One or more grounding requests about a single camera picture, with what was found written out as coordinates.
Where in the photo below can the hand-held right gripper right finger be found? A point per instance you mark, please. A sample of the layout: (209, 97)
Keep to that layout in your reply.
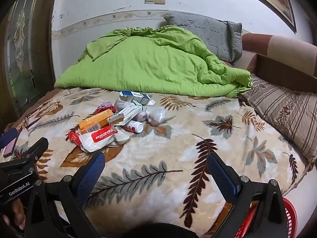
(221, 176)

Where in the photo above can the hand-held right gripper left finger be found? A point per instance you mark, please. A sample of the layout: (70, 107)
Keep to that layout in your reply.
(92, 172)

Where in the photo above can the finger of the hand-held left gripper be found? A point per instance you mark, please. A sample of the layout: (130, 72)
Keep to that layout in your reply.
(37, 148)
(9, 135)

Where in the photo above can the white spray bottle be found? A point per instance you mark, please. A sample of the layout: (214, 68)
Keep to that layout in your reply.
(135, 126)

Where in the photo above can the red plastic basket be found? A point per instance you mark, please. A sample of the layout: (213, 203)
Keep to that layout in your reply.
(289, 215)

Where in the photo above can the blue and white medicine box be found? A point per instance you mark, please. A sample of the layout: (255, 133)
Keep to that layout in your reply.
(135, 96)

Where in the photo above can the person's left hand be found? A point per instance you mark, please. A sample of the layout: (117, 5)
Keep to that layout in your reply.
(16, 214)

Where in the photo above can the smartphone with pink screen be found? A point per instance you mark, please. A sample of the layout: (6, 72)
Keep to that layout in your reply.
(10, 149)

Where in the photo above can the eyeglasses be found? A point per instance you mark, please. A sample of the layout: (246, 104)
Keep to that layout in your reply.
(32, 122)

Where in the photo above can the red and white packet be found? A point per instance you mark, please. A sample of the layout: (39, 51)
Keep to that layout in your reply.
(96, 138)

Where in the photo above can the silver foil wrapper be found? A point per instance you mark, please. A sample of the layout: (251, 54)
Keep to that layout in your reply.
(121, 136)

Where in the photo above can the orange carton box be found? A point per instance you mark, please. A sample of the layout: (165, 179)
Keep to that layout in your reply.
(95, 121)

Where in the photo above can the leaf print blanket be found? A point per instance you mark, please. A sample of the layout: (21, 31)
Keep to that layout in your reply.
(173, 143)

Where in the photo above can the red crumpled wrapper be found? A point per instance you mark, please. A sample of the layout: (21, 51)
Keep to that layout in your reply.
(109, 108)

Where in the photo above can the white carton box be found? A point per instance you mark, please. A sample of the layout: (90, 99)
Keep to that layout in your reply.
(126, 115)

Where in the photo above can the purple folded wrapper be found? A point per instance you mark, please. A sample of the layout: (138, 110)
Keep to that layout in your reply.
(106, 104)

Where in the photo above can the clear plastic wrapped bundle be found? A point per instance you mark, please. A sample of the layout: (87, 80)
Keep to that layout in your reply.
(157, 114)
(142, 115)

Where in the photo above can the wooden door with glass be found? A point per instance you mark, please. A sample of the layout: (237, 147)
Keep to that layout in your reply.
(24, 54)

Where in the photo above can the brown striped pillow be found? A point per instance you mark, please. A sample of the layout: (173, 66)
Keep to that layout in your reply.
(284, 109)

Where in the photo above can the green quilt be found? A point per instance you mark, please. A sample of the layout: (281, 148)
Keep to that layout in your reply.
(148, 62)

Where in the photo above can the brown and tan padded headboard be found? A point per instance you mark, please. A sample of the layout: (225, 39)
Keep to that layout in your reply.
(260, 43)

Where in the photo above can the grey quilted pillow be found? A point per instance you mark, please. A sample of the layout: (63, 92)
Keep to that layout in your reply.
(213, 34)

